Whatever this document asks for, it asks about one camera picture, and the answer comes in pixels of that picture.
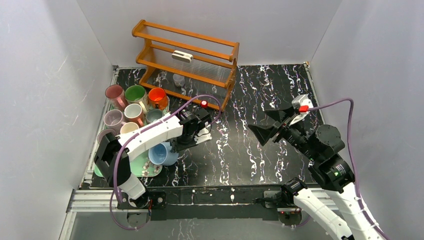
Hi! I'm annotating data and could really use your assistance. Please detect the mauve mug white logo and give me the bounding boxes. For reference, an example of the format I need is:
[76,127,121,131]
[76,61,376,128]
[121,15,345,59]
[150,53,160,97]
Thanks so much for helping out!
[103,109,128,135]

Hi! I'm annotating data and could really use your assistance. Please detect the white clip on rack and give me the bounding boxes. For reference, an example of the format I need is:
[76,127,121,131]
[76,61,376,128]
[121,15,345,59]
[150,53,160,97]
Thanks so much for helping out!
[171,50,194,63]

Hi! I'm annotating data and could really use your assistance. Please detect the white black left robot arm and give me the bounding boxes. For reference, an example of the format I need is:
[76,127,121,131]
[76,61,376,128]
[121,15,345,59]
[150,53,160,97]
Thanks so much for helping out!
[94,108,212,209]

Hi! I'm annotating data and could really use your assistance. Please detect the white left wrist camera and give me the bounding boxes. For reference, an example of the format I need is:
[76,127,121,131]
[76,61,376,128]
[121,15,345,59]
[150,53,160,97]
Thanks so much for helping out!
[194,124,212,145]

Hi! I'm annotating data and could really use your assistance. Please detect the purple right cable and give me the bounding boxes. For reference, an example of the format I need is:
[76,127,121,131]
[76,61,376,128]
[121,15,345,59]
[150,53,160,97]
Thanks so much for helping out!
[308,97,393,240]

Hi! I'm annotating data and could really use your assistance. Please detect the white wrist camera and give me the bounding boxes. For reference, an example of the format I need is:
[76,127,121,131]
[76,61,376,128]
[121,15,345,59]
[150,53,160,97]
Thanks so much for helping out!
[289,94,314,126]
[194,124,212,145]

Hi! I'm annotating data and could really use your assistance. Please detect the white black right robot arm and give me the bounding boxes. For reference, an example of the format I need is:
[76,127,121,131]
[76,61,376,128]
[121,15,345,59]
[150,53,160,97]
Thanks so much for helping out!
[248,105,387,240]

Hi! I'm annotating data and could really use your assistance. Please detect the light blue mug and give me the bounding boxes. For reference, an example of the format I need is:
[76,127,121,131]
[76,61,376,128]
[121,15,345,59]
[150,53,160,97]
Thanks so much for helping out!
[148,141,179,166]

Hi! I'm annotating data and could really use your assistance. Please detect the pink ghost pattern mug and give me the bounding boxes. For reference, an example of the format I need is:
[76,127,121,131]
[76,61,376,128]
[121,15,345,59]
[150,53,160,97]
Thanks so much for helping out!
[105,84,128,112]

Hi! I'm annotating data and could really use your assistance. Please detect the purple cable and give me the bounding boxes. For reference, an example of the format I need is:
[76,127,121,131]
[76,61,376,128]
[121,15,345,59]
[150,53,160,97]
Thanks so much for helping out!
[308,97,393,240]
[109,95,223,232]

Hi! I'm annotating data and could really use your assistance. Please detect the grey blue mug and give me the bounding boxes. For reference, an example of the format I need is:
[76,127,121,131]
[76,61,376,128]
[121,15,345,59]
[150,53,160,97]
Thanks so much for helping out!
[145,108,165,124]

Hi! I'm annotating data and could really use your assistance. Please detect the orange mug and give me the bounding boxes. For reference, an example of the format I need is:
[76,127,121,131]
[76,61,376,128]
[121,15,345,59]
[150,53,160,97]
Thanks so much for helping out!
[148,87,169,111]

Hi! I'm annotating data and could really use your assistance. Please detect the salmon pink mug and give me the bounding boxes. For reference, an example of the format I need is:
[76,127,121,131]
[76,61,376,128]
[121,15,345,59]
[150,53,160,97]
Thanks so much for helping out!
[124,103,145,127]

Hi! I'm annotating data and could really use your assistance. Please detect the orange wooden rack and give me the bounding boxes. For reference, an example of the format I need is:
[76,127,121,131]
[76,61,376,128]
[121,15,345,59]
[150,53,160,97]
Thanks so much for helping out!
[131,19,240,111]

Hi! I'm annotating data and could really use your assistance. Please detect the black table front rail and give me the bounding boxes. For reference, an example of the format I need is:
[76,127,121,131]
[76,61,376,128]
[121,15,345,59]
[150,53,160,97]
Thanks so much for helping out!
[150,184,288,221]

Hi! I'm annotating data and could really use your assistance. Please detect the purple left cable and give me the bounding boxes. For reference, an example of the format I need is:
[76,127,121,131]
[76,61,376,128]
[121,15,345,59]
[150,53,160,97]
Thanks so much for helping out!
[109,95,223,232]

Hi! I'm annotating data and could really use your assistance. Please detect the green floral tray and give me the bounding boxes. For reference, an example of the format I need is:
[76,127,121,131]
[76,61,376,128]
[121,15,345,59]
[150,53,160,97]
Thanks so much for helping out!
[93,99,170,178]

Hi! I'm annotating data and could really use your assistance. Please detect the clear glass cup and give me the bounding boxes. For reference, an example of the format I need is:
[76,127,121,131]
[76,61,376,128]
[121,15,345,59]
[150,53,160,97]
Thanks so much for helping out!
[172,74,185,87]

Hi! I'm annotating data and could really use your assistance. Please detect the green mug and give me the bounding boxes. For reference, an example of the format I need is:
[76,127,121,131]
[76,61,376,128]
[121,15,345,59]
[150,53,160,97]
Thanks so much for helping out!
[124,85,149,114]

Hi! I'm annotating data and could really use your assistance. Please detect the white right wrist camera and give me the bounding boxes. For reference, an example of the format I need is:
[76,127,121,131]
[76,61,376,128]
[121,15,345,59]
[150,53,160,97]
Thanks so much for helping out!
[289,94,314,126]

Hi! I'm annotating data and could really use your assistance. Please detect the small pink cup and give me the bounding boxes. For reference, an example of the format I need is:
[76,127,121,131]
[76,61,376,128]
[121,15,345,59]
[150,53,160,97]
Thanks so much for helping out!
[119,122,140,135]

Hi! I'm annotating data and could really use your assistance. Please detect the red black button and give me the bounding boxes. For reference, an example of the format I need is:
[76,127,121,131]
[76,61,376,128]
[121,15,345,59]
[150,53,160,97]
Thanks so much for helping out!
[200,100,209,109]

